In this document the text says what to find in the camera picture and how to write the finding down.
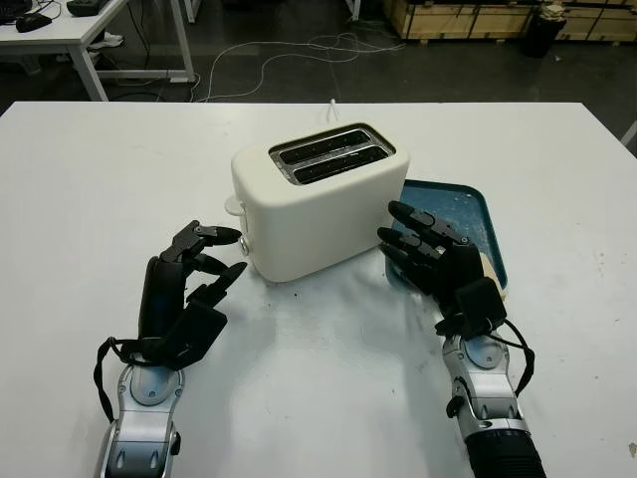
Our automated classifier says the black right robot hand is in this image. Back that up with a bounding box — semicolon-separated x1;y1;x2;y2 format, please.
376;200;492;335

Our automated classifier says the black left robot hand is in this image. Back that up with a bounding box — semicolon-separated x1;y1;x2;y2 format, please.
138;220;249;350

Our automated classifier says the white bread slice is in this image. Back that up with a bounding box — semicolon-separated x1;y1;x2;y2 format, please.
480;250;513;304

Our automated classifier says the white two-slot toaster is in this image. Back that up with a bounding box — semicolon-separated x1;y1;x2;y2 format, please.
223;120;413;284

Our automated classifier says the blue plastic tray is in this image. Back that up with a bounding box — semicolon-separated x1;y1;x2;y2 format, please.
382;178;510;298

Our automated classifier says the black trash bin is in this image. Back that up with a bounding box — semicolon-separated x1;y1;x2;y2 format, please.
521;4;566;59

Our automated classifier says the wooden crate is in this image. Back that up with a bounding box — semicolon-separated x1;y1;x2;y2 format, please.
387;0;637;41

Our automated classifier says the white shoe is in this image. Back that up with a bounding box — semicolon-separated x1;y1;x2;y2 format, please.
89;29;123;51

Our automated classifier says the white office desk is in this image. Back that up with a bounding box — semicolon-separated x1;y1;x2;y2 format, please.
0;0;195;101

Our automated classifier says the black computer mouse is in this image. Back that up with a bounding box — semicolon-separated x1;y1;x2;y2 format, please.
14;13;54;34

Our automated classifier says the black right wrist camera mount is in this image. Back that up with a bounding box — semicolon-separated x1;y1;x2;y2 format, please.
456;277;509;341

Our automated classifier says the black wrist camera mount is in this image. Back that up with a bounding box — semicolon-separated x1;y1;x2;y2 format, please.
157;297;228;372
456;277;509;341

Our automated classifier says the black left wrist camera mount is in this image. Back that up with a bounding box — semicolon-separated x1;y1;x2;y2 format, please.
157;297;228;372

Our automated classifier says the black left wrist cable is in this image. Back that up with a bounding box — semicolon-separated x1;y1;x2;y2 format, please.
94;337;150;424

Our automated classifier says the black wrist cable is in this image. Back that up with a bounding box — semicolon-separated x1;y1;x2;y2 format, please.
485;318;537;399
94;337;150;424

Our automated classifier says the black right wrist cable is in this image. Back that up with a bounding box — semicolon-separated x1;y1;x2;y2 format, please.
485;318;537;399

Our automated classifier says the white floor cable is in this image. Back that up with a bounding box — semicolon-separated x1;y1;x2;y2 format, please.
206;32;407;104

